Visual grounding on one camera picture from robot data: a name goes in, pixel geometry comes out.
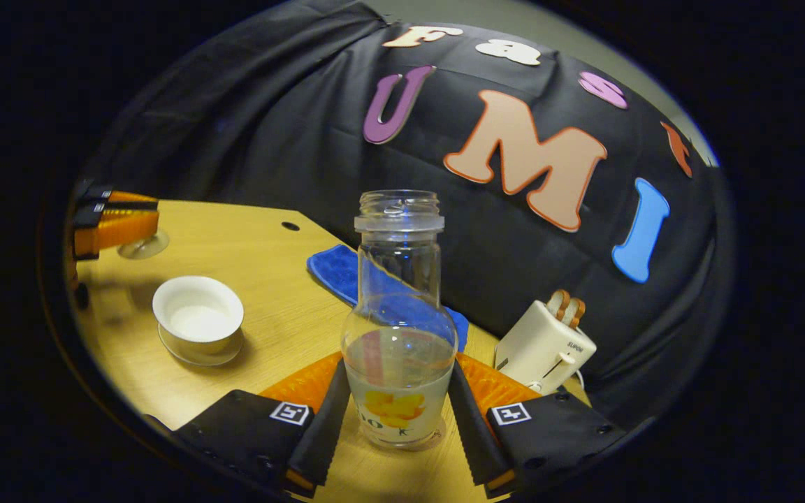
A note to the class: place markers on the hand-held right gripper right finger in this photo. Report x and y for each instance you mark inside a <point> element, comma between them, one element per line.
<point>476,436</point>

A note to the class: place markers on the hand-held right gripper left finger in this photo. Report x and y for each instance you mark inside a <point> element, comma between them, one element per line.
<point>325,433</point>

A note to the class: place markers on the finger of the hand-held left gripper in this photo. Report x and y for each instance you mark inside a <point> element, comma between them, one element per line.
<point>130,198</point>
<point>126,229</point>

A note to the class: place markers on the cream teacup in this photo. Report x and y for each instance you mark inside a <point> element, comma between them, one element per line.
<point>196,307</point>

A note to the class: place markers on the clear plastic water bottle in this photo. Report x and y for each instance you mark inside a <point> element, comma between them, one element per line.
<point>399,307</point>

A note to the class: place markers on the cream toaster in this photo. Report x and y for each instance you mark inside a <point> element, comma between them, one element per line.
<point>542,346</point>

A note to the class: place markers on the black backdrop cloth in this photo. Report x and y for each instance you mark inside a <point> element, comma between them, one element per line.
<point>235,126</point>

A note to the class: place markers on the cream saucer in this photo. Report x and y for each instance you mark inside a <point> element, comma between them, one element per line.
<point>200,360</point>

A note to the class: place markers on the toast bread slice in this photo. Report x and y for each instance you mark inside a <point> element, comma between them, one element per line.
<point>557,305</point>
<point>574,312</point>

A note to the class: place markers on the blue towel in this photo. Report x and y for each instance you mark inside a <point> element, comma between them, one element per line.
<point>332,269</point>

